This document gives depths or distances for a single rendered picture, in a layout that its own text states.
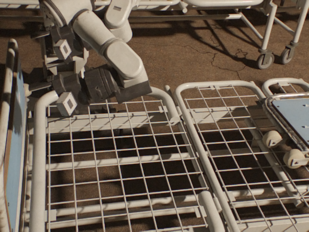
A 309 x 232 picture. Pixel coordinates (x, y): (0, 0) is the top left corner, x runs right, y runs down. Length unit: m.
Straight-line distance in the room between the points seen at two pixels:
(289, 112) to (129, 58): 0.80
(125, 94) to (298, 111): 0.82
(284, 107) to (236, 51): 1.65
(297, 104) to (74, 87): 0.96
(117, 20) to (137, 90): 0.31
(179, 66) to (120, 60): 1.95
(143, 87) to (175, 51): 2.12
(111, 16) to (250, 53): 2.11
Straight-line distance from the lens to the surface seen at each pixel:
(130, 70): 1.12
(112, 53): 1.15
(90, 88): 1.14
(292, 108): 1.78
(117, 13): 1.39
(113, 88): 1.14
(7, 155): 1.20
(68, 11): 1.23
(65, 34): 1.41
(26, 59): 3.11
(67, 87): 1.15
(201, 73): 3.02
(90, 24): 1.22
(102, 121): 1.76
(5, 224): 1.14
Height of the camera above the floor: 1.48
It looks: 36 degrees down
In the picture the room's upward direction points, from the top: 6 degrees clockwise
